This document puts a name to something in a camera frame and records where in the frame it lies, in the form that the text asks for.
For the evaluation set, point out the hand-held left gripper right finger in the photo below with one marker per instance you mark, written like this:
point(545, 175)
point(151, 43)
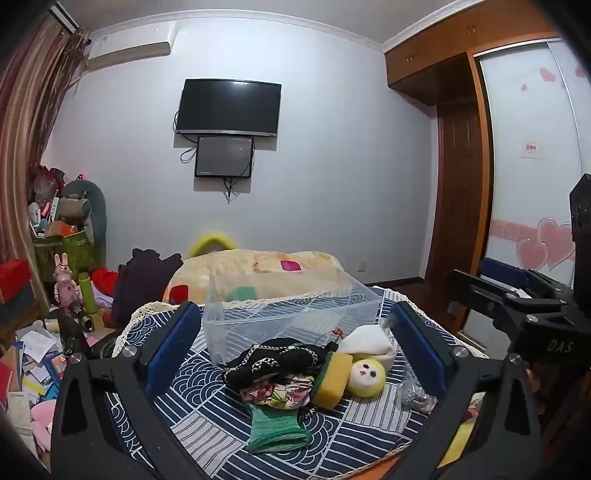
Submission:
point(418, 346)

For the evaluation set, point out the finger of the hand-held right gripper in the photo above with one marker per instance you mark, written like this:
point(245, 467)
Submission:
point(503, 272)
point(480, 295)

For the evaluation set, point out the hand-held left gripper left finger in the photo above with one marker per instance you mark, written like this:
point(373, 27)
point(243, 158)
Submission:
point(173, 350)

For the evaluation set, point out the white cloth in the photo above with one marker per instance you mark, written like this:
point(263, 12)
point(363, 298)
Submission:
point(369, 344)

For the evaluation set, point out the yellow round plush doll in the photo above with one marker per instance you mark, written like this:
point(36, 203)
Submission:
point(367, 376)

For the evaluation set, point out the yellow sponge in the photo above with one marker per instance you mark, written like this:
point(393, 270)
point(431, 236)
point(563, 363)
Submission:
point(332, 378)

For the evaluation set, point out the clear plastic storage box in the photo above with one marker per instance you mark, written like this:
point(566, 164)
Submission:
point(277, 323)

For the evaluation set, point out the floral cloth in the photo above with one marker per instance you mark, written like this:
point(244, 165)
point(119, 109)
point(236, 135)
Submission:
point(286, 392)

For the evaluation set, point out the green knit sock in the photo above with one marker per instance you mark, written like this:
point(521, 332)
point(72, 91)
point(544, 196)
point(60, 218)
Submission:
point(272, 429)

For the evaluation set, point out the cream lace cloth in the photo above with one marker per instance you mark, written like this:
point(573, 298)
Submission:
point(131, 321)

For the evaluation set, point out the white sliding door with hearts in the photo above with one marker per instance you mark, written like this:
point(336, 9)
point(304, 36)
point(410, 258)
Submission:
point(521, 207)

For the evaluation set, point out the dark purple garment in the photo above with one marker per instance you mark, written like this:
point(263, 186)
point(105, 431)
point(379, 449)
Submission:
point(138, 286)

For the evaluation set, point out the wooden door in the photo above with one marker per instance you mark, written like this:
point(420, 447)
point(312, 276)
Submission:
point(455, 194)

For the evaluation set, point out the black cylinder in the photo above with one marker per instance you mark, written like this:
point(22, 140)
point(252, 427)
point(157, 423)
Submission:
point(83, 318)

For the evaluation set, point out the red cloth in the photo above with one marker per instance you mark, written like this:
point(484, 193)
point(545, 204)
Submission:
point(106, 279)

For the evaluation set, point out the green bottle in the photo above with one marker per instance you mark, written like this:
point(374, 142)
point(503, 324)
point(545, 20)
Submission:
point(87, 295)

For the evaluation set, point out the yellow plush cushion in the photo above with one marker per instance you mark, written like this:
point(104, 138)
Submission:
point(203, 244)

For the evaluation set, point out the cream blanket with coloured patches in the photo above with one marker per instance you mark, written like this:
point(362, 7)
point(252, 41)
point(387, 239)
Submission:
point(258, 272)

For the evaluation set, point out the pink rabbit figure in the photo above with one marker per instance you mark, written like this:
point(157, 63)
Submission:
point(64, 286)

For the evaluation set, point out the paper notice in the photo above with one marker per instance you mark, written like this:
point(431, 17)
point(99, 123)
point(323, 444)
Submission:
point(531, 147)

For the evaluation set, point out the blue patterned cloth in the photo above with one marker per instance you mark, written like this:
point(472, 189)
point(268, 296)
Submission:
point(323, 438)

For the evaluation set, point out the green cardboard box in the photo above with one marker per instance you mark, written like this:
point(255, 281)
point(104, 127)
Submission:
point(76, 254)

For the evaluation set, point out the pile of papers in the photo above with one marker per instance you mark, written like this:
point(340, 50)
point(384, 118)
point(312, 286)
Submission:
point(32, 369)

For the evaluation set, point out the red box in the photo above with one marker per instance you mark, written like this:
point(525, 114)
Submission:
point(16, 277)

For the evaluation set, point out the pile of toys and bags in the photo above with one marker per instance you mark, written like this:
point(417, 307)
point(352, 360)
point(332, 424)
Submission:
point(46, 198)

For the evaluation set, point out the wooden wardrobe cabinet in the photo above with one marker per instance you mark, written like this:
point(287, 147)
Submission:
point(429, 50)

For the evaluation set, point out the striped brown curtain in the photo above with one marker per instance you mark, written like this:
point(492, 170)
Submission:
point(27, 115)

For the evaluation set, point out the white air conditioner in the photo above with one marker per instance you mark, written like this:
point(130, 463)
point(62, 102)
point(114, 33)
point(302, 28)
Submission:
point(134, 46)

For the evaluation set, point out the small wall monitor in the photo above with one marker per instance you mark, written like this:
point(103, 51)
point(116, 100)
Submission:
point(224, 157)

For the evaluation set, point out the wall television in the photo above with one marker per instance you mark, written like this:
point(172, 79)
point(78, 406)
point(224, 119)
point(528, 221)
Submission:
point(228, 108)

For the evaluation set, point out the curtain rail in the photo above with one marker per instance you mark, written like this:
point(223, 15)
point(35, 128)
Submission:
point(64, 18)

